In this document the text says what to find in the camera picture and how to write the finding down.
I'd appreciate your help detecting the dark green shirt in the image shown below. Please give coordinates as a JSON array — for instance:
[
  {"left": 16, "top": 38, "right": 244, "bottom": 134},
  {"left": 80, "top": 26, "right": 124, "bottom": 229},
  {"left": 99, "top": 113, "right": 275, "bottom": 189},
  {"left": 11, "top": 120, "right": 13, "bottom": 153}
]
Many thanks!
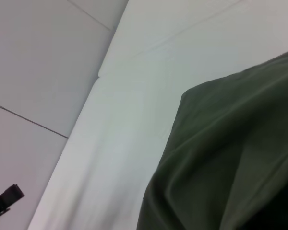
[{"left": 136, "top": 47, "right": 288, "bottom": 230}]

